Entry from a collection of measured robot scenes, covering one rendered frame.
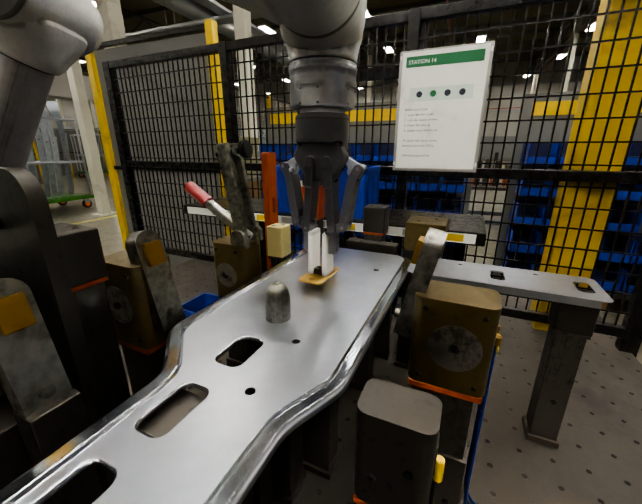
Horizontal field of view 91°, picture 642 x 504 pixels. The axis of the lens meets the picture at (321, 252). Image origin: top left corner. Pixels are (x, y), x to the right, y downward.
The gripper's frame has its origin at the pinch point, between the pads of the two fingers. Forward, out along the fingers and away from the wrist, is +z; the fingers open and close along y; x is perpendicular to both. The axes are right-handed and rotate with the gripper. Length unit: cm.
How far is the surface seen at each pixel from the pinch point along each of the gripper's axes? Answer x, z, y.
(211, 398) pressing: -27.2, 5.0, 2.1
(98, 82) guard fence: 141, -63, -265
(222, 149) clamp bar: -2.0, -15.3, -16.4
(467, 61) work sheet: 54, -37, 15
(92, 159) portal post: 326, 11, -607
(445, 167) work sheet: 54, -11, 13
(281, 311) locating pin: -13.9, 3.4, 1.1
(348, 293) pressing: -2.5, 5.0, 5.7
